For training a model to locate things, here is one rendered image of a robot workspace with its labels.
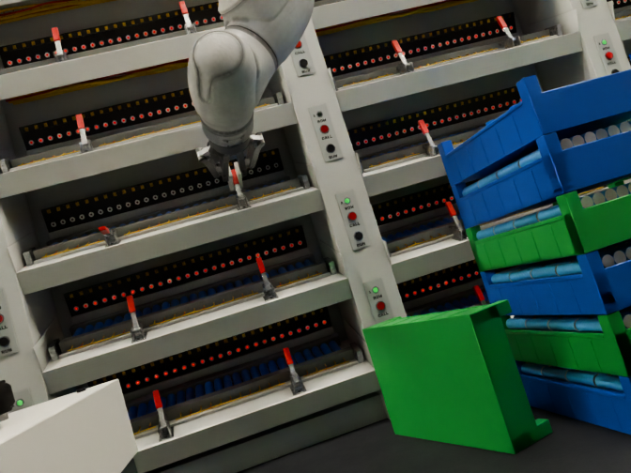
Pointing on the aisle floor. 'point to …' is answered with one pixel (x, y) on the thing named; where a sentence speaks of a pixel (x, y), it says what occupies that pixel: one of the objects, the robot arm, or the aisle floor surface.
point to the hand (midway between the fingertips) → (234, 176)
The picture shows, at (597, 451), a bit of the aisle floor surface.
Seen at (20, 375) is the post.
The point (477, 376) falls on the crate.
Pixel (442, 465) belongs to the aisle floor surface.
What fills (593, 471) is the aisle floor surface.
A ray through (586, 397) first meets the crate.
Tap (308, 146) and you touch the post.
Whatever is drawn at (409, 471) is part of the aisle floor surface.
